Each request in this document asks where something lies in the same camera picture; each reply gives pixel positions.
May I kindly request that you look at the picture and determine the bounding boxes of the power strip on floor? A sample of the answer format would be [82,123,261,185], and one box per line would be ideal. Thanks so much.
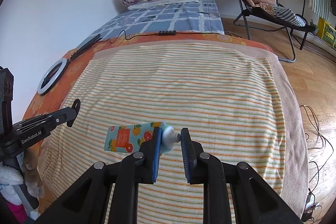
[301,192,320,222]

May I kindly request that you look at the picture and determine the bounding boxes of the yellow green crate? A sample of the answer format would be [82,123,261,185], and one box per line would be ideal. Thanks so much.
[317,17,336,48]

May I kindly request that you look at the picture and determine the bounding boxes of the black metal rack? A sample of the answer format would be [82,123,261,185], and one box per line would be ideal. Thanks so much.
[288,0,335,59]

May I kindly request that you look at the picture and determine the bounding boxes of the striped yellow towel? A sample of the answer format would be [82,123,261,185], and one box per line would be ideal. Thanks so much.
[40,43,287,224]

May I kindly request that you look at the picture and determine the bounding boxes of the beige blanket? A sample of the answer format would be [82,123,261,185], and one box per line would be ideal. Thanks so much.
[92,40,309,217]

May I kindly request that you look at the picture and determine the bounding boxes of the clothes on chair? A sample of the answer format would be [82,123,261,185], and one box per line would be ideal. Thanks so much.
[245,0,307,27]

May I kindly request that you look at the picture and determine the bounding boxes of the white ring light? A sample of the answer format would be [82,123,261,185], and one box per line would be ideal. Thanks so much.
[37,58,70,96]

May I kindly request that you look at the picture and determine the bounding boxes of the orange floral bedsheet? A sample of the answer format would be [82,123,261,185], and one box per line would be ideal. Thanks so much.
[22,32,275,151]

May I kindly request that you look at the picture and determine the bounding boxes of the white fluffy cloth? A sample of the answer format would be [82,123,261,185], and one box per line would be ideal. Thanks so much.
[0,163,23,206]

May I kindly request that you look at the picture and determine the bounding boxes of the black tape roll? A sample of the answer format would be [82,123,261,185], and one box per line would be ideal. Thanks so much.
[67,99,81,127]

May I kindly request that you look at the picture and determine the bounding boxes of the blue checkered bedsheet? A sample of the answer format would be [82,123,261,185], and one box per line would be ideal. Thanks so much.
[79,0,224,47]

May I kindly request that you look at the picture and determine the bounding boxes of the floor cables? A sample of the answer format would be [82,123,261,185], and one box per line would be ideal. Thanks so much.
[299,104,334,217]

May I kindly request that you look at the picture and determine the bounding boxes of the black cable with remote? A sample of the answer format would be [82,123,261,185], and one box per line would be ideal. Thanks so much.
[99,28,238,44]

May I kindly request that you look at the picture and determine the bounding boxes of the orange fruit print tube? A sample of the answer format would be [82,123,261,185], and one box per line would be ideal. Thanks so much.
[104,122,181,155]

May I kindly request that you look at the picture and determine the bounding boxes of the black ring light stand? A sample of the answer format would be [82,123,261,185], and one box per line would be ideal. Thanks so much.
[70,34,102,61]

